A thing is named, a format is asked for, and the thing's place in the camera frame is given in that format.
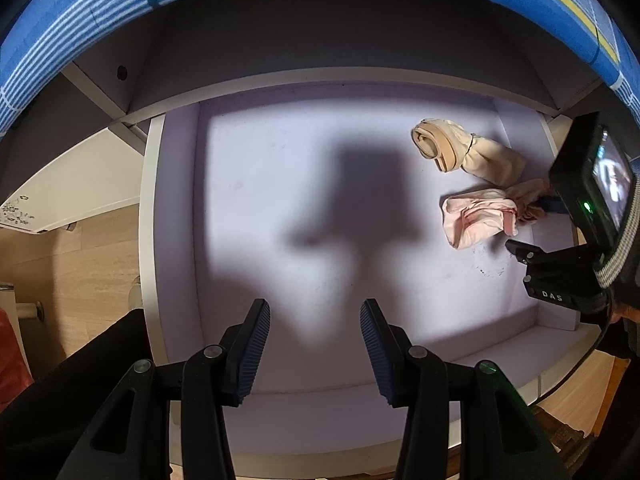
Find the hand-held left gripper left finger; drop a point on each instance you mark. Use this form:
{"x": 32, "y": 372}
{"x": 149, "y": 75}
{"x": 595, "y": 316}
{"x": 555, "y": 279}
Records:
{"x": 252, "y": 355}

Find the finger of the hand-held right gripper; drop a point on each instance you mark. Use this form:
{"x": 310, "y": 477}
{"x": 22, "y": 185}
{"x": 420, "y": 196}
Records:
{"x": 552, "y": 205}
{"x": 522, "y": 251}

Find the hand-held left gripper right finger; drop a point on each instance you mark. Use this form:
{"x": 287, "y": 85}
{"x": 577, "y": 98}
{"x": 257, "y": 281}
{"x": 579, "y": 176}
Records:
{"x": 377, "y": 355}

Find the pink and white garment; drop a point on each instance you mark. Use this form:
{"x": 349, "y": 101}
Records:
{"x": 475, "y": 215}

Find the white bed drawer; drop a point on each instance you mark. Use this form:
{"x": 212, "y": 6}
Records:
{"x": 250, "y": 185}

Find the person's right hand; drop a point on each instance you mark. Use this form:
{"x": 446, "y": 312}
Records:
{"x": 627, "y": 312}

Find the beige rolled stockings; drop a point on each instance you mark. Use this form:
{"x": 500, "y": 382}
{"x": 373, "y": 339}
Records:
{"x": 490, "y": 160}

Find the white metal bar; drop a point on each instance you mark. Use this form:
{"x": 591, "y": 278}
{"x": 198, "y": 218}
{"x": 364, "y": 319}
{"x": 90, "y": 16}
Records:
{"x": 27, "y": 310}

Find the red plastic bag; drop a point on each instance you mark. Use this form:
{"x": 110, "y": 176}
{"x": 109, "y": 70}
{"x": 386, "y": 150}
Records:
{"x": 12, "y": 360}

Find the blue checkered bed sheet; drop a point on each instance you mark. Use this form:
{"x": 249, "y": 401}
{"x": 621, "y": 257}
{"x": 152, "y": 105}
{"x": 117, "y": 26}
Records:
{"x": 75, "y": 25}

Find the grey bed frame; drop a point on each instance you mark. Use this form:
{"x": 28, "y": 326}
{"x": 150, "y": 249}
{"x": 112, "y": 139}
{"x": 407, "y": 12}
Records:
{"x": 320, "y": 35}

